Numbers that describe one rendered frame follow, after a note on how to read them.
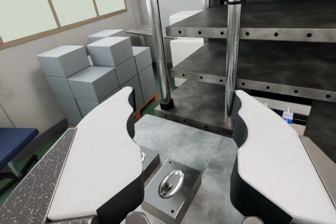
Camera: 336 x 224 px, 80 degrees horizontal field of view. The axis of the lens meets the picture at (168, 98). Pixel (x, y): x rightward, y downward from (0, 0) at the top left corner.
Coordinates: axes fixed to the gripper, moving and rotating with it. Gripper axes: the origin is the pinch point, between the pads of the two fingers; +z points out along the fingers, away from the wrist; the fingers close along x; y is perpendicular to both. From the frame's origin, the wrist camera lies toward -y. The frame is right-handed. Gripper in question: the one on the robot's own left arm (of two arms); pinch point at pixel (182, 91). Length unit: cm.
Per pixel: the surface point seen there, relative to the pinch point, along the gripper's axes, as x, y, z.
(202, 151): 15, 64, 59
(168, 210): 0, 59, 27
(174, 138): 2, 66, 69
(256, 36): 36, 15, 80
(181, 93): 7, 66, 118
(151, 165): -8, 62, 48
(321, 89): 62, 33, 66
